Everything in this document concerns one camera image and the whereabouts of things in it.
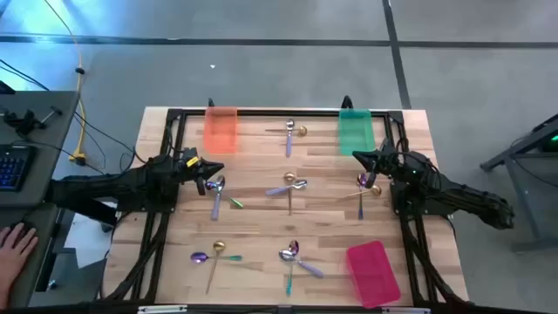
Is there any black aluminium table frame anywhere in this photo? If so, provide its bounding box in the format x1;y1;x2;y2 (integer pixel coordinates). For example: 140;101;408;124
102;107;472;314

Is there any silver frame bracket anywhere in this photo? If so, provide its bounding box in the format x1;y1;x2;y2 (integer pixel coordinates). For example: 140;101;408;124
137;304;188;314
381;306;432;314

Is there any iridescent spoon teal handle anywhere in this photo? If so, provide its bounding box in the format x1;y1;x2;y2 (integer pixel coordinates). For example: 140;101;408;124
285;239;301;297

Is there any iridescent spoon green handle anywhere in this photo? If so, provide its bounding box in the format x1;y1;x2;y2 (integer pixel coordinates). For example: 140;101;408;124
204;181;245;209
189;251;243;264

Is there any black desk clamp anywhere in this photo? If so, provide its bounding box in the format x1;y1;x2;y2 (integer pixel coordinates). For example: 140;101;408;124
2;106;62;136

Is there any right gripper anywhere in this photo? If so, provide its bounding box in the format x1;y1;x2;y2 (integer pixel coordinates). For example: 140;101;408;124
351;138;405;189

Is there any green translucent plastic bin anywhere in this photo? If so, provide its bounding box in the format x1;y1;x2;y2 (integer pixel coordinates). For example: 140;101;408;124
337;108;377;157

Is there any person's hand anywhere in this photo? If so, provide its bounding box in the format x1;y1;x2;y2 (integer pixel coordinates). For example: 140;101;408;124
0;222;39;302

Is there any pink translucent plastic bin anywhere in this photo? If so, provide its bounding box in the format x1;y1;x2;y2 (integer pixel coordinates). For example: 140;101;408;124
345;240;402;309

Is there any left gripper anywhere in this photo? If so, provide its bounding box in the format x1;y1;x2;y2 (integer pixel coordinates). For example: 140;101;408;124
176;147;226;196

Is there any grey desk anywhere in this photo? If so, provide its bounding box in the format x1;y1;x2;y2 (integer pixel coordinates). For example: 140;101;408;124
0;90;80;306

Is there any white paper sheet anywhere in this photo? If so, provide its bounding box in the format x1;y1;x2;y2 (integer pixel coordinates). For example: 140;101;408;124
64;198;119;270

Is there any black backlit keyboard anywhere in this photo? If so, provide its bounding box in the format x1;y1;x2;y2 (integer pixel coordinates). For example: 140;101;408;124
0;145;38;193

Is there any silver spoon lavender handle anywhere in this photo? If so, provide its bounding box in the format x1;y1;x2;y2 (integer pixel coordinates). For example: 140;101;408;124
264;179;309;197
278;249;325;280
210;174;227;222
284;118;296;158

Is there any orange translucent plastic bin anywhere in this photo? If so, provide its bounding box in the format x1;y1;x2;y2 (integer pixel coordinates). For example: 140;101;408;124
203;106;239;155

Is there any iridescent spoon blue handle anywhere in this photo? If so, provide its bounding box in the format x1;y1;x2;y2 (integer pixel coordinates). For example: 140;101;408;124
357;173;369;221

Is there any yellow cable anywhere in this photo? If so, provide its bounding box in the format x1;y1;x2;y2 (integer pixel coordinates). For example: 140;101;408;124
43;0;88;167

